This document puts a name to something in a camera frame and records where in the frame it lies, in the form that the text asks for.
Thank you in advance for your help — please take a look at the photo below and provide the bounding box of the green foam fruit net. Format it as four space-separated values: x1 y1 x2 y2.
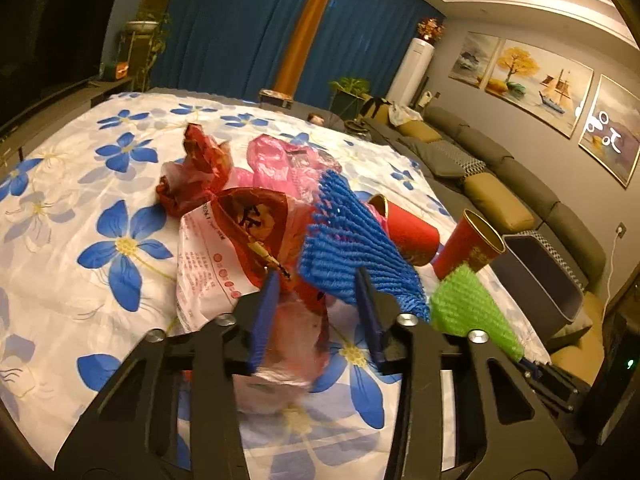
428 263 524 362

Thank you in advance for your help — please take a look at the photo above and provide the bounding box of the blue foam fruit net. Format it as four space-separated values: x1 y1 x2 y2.
297 170 431 322

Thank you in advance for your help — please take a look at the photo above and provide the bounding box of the grey plastic trash bin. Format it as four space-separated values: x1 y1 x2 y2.
490 234 584 349

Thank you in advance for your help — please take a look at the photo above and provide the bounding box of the floral blue white tablecloth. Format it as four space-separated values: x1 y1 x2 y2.
1 93 456 479

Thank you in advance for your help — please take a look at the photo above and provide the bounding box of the upright red gold paper cup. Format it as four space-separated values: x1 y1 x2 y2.
433 209 506 281

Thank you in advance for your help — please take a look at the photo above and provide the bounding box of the lying red paper cup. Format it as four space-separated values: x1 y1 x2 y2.
367 194 440 266

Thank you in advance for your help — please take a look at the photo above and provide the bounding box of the red printed plastic bag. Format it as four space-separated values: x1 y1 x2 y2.
176 188 329 414

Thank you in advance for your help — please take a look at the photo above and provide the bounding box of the grey sectional sofa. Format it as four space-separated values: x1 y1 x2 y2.
359 99 605 384

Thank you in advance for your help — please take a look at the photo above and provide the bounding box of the mustard yellow cushion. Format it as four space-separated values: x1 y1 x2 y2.
462 172 535 234

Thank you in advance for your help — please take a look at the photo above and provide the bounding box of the purple sky painting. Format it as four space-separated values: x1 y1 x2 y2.
578 75 640 188

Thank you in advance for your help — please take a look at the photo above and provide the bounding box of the black white patterned cushion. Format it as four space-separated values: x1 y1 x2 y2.
430 140 487 178

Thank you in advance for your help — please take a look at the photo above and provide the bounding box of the grey sofa cushion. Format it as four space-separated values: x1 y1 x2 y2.
399 136 465 179

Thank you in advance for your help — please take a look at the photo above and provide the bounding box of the red crumpled plastic bag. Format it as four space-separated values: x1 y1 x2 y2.
155 122 233 218

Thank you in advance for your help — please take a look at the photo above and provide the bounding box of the pink plastic bag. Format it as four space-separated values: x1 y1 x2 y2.
226 134 343 203

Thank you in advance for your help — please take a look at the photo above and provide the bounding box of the sailboat tree painting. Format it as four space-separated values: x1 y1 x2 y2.
485 39 593 139

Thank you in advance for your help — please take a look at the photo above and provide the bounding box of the small landscape painting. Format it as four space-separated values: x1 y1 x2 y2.
449 32 500 88

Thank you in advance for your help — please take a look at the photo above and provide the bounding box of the white standing air conditioner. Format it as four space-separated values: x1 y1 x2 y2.
386 38 434 105

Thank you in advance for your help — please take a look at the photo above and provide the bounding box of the dark coffee table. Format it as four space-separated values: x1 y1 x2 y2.
258 89 372 141

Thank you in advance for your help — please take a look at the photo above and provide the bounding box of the green potted plant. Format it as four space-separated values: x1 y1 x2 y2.
329 77 371 120

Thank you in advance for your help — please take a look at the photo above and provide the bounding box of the plant on stand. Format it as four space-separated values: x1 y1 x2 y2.
116 9 172 92

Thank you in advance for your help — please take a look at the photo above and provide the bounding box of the artificial flower arrangement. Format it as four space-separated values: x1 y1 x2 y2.
416 18 445 44

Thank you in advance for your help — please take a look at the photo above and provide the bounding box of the blue window curtain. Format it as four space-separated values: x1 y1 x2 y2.
152 0 444 107

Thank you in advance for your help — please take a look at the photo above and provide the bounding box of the black television screen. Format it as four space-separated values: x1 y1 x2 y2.
1 0 115 125

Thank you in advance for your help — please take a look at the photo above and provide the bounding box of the orange curtain strip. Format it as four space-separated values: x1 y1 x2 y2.
273 0 329 96

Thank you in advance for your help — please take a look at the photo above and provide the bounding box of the white charging cable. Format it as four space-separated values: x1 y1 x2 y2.
605 233 624 306

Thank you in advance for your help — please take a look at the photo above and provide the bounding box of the wall power socket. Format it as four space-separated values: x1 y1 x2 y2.
616 222 627 238

